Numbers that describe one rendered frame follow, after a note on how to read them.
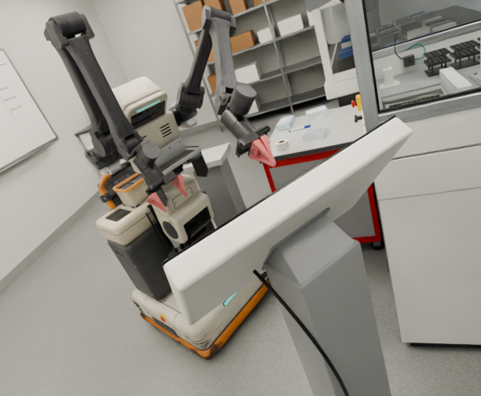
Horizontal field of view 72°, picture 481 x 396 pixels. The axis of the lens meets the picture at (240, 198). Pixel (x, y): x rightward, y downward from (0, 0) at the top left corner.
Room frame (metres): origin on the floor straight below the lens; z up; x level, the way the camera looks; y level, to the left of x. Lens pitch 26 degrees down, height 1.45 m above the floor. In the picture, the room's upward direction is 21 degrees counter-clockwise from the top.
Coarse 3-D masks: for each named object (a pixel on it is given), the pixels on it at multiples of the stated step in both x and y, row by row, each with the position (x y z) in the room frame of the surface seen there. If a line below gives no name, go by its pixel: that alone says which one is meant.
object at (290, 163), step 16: (336, 112) 2.05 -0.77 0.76; (352, 112) 1.94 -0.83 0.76; (336, 128) 1.79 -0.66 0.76; (352, 128) 1.70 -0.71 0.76; (272, 144) 1.93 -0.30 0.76; (288, 144) 1.83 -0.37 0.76; (304, 144) 1.74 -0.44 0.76; (320, 144) 1.65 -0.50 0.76; (336, 144) 1.58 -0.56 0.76; (288, 160) 1.71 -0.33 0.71; (304, 160) 1.67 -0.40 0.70; (320, 160) 1.64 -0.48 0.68; (272, 176) 1.76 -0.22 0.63; (288, 176) 1.72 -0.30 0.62; (368, 192) 1.54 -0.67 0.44; (352, 208) 1.59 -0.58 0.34; (368, 208) 1.55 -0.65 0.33; (336, 224) 1.63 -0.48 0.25; (352, 224) 1.59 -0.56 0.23; (368, 224) 1.56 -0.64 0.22; (368, 240) 1.56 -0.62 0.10
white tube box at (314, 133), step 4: (312, 128) 1.83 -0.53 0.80; (316, 128) 1.80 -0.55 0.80; (320, 128) 1.79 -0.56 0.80; (324, 128) 1.76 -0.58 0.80; (304, 132) 1.81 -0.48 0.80; (308, 132) 1.80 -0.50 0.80; (312, 132) 1.77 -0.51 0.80; (316, 132) 1.74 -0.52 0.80; (320, 132) 1.72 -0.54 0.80; (324, 132) 1.73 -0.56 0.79; (328, 132) 1.77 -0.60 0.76; (304, 136) 1.78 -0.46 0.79; (308, 136) 1.76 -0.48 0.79; (312, 136) 1.75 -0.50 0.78; (316, 136) 1.73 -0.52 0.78; (320, 136) 1.72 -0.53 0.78; (324, 136) 1.72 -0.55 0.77; (304, 140) 1.78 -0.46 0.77; (308, 140) 1.77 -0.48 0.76
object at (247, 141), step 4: (248, 136) 0.83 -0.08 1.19; (252, 136) 0.83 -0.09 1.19; (256, 136) 0.83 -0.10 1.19; (260, 136) 0.83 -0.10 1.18; (264, 136) 0.83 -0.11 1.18; (240, 140) 0.82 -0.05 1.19; (244, 140) 0.82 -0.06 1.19; (248, 140) 0.82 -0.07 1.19; (252, 140) 0.82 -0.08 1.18; (260, 140) 0.83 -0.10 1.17; (264, 140) 0.82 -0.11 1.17; (268, 140) 0.82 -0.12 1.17; (244, 144) 0.81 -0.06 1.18; (248, 144) 0.81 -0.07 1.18; (264, 144) 0.81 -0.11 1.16; (268, 144) 0.82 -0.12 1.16; (244, 148) 0.82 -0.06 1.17; (268, 148) 0.81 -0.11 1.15; (260, 152) 0.84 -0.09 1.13; (264, 156) 0.83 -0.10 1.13; (272, 156) 0.80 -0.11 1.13
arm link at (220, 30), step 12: (204, 12) 1.26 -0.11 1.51; (204, 24) 1.24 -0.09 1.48; (216, 24) 1.21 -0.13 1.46; (228, 24) 1.23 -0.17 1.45; (216, 36) 1.18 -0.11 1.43; (228, 36) 1.18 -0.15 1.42; (216, 48) 1.15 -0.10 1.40; (228, 48) 1.13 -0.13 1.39; (216, 60) 1.12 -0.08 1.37; (228, 60) 1.09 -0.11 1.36; (216, 72) 1.09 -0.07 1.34; (228, 72) 1.04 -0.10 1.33; (228, 84) 1.00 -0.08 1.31
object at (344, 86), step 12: (312, 0) 2.23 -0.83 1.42; (324, 0) 2.20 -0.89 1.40; (336, 0) 2.17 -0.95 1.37; (312, 12) 2.24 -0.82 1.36; (324, 36) 2.22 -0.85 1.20; (324, 48) 2.22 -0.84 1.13; (324, 60) 2.23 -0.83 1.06; (348, 72) 2.17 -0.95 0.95; (336, 84) 2.21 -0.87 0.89; (348, 84) 2.18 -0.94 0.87; (336, 96) 2.22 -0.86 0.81; (348, 96) 2.20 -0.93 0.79
